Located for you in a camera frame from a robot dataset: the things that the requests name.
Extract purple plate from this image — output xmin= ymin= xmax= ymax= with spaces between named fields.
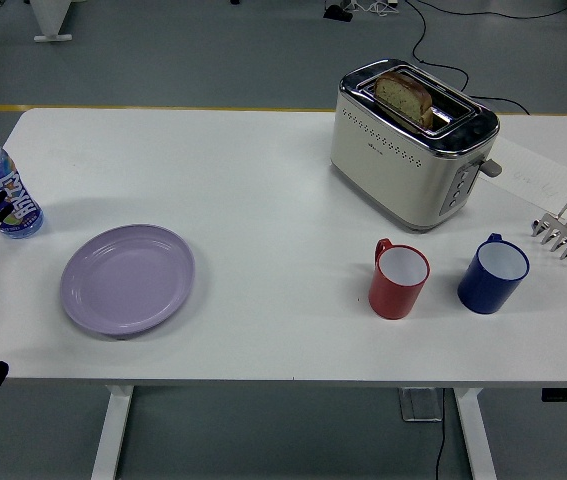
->
xmin=60 ymin=223 xmax=197 ymax=337

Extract blue drink bottle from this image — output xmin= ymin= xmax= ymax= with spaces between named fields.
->
xmin=0 ymin=117 xmax=45 ymax=240

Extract white table leg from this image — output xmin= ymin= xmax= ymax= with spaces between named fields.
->
xmin=452 ymin=387 xmax=498 ymax=480
xmin=90 ymin=384 xmax=137 ymax=480

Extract white stand base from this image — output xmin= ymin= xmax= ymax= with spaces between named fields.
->
xmin=30 ymin=0 xmax=74 ymax=44

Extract red mug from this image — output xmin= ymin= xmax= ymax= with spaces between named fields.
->
xmin=368 ymin=237 xmax=432 ymax=321

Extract cream steel toaster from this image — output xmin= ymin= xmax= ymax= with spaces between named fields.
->
xmin=330 ymin=58 xmax=504 ymax=234

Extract black power adapter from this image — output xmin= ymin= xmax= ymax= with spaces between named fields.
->
xmin=323 ymin=3 xmax=354 ymax=22

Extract bread slice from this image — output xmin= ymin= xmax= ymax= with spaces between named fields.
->
xmin=373 ymin=69 xmax=435 ymax=129

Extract blue mug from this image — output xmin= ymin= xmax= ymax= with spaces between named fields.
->
xmin=457 ymin=232 xmax=531 ymax=316

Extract white paper sheet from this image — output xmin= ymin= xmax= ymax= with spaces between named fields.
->
xmin=482 ymin=135 xmax=567 ymax=214

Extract clear plastic bracket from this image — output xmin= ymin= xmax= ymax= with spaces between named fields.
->
xmin=397 ymin=387 xmax=447 ymax=424

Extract white cable bundle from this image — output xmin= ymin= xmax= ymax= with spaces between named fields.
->
xmin=352 ymin=0 xmax=399 ymax=16

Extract black toaster power cable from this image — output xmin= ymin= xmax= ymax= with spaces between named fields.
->
xmin=405 ymin=0 xmax=534 ymax=116

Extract thin black hanging cable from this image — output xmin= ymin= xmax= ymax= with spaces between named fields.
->
xmin=434 ymin=389 xmax=448 ymax=480

